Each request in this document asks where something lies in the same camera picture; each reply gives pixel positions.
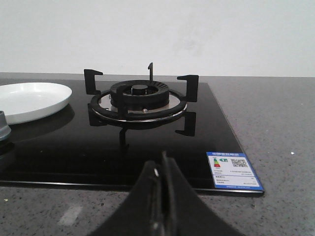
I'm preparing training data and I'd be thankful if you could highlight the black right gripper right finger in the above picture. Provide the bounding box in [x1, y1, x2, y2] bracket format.
[161, 151, 241, 236]

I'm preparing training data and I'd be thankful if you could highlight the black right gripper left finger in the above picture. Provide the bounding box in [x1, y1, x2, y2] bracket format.
[92, 161, 164, 236]

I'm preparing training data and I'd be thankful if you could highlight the white ceramic plate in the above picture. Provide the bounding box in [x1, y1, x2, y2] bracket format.
[0, 82, 72, 125]

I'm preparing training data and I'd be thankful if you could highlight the blue energy label sticker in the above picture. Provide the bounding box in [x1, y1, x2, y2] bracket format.
[207, 152, 263, 191]

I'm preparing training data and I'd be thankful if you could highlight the black glass gas cooktop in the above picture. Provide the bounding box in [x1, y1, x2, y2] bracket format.
[0, 80, 264, 196]

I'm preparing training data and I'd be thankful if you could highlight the right black burner pan support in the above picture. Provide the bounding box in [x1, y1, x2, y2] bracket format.
[84, 62, 199, 122]

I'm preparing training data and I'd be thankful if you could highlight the grey stone countertop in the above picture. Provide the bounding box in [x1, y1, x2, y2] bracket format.
[0, 76, 315, 236]

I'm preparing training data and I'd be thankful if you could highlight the right silver stove knob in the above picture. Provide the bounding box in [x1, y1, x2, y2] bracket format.
[0, 111, 11, 142]

